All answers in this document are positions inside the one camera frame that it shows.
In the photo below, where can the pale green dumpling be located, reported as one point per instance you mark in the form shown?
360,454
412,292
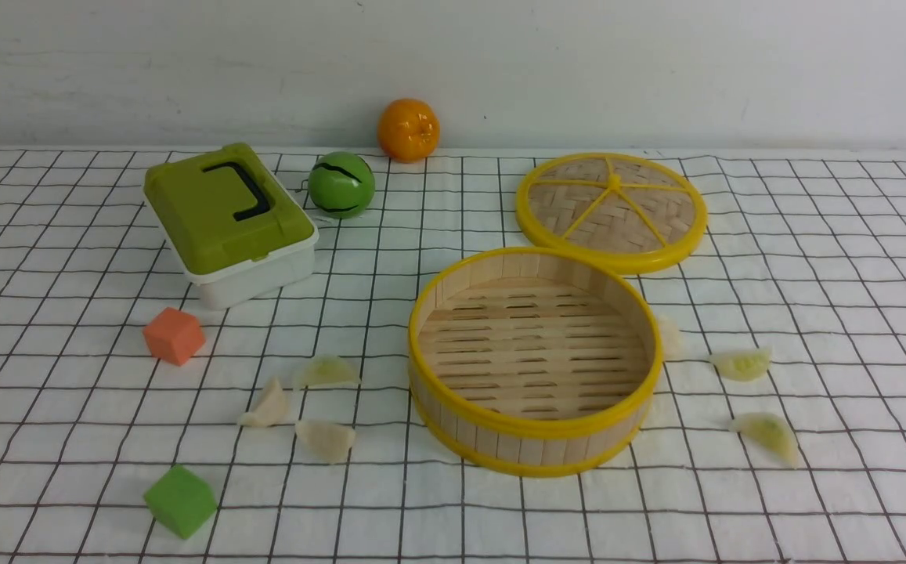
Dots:
770,431
742,365
326,372

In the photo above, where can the white dumpling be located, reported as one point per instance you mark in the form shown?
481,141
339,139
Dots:
671,338
325,440
270,407

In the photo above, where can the bamboo steamer tray yellow rim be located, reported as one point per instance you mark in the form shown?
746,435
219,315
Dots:
532,361

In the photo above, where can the bamboo steamer lid yellow rim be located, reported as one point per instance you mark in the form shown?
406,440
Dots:
623,212

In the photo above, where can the green toy ball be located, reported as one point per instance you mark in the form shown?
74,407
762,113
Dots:
341,184

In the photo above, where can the orange toy fruit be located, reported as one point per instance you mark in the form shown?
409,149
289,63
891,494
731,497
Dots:
408,130

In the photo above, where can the green lidded white box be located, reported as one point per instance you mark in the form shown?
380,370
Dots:
236,232

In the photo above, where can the orange foam cube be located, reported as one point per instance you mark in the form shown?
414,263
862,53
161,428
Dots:
174,336

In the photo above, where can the green foam cube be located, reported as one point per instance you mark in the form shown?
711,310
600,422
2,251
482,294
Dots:
181,501

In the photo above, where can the white black grid tablecloth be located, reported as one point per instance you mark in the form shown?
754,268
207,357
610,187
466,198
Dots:
804,255

